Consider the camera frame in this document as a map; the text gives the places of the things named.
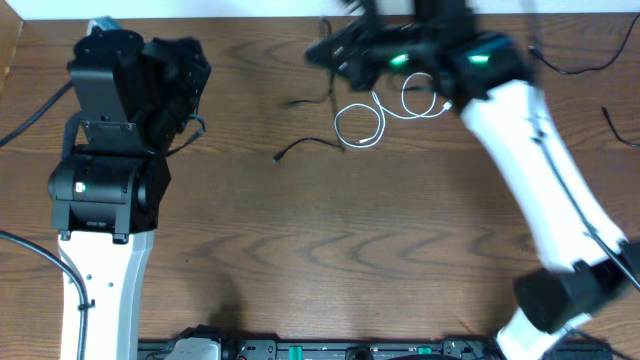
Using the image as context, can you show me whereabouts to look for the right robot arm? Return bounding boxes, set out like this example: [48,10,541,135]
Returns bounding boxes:
[305,1,639,359]

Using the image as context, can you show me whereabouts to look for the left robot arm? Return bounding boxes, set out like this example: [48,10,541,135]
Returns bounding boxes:
[48,29,211,359]

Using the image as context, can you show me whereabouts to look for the black USB cable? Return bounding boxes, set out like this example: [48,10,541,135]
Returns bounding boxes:
[528,12,640,149]
[272,17,351,164]

